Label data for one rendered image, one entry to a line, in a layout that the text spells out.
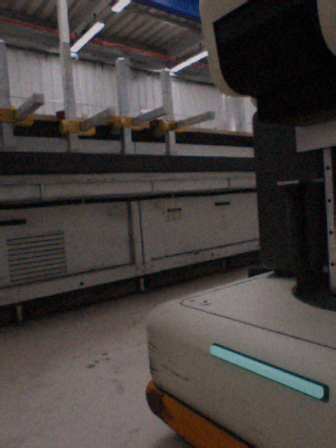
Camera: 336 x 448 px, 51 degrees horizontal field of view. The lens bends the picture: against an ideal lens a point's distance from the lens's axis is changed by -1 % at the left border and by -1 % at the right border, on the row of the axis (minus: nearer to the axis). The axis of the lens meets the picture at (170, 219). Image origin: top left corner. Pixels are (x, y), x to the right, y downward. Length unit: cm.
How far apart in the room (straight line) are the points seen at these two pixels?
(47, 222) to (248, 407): 132
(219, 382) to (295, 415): 13
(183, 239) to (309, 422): 169
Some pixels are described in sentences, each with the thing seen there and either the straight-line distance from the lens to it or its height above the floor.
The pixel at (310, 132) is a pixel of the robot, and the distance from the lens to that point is 71.
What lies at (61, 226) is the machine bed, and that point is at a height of 40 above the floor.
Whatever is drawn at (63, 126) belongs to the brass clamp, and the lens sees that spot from 150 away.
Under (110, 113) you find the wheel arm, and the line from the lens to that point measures 132.
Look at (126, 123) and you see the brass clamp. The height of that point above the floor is 83.
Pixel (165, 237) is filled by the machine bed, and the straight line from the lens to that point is 202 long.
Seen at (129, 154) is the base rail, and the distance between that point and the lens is 159.
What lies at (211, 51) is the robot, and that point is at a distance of 61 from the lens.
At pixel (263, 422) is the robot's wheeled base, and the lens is 57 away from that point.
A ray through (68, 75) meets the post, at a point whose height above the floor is 101.
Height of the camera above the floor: 48
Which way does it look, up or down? 3 degrees down
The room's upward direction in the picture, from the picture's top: 4 degrees counter-clockwise
